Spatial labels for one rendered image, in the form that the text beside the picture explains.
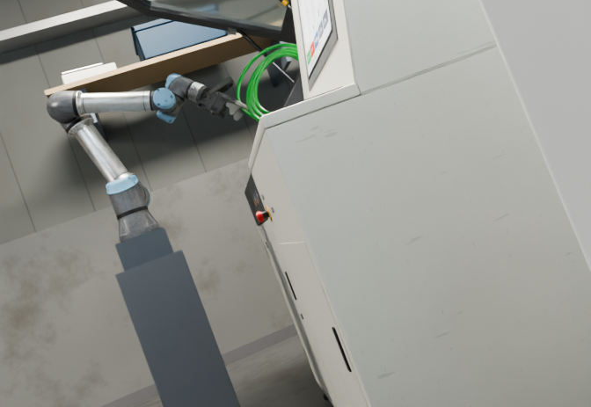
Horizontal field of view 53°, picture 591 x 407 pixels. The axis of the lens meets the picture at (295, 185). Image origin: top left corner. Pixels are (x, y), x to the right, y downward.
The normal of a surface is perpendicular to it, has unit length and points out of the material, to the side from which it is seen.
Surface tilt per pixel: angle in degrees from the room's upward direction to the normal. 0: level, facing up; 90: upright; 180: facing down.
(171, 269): 90
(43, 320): 90
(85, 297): 90
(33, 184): 90
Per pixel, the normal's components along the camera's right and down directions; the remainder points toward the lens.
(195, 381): 0.19, -0.14
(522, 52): -0.90, 0.33
